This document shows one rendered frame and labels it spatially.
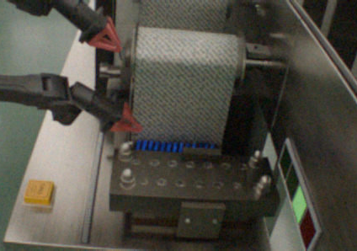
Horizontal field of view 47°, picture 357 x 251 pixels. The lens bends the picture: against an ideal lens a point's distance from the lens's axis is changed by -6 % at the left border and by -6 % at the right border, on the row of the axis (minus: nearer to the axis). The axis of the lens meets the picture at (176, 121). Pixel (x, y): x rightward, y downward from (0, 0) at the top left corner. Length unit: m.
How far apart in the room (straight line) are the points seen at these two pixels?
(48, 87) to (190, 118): 0.36
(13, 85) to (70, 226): 0.37
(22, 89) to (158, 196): 0.39
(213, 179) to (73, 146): 0.47
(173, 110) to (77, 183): 0.34
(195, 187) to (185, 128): 0.17
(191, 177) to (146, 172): 0.11
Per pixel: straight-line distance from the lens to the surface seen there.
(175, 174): 1.03
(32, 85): 0.99
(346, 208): 0.65
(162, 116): 1.07
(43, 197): 1.12
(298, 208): 0.81
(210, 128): 1.10
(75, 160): 1.26
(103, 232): 1.07
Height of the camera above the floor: 1.73
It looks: 36 degrees down
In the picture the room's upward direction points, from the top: 7 degrees clockwise
